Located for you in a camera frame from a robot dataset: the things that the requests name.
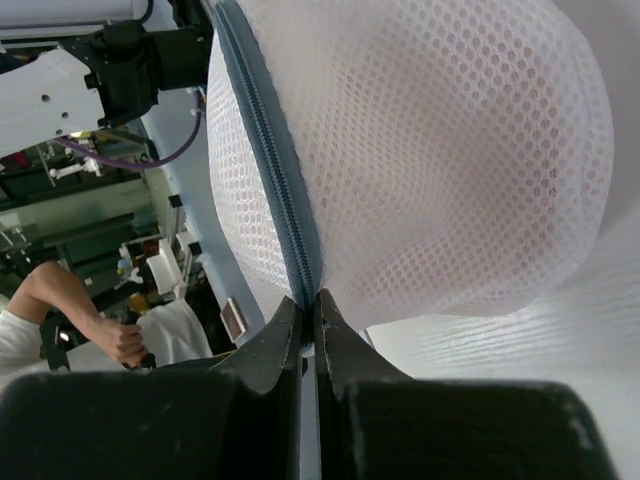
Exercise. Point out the person's white shirt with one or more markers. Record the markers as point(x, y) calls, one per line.
point(20, 346)

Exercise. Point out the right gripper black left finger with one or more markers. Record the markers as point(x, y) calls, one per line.
point(234, 419)

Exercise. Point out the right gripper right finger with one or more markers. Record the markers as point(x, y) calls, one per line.
point(376, 422)

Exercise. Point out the clear mesh laundry bag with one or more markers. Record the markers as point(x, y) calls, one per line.
point(410, 157)

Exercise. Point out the person's hand on handle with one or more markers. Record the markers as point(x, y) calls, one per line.
point(121, 342)

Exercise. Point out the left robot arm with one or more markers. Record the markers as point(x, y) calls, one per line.
point(109, 63)

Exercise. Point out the person's bare forearm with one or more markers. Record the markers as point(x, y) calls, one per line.
point(51, 286)

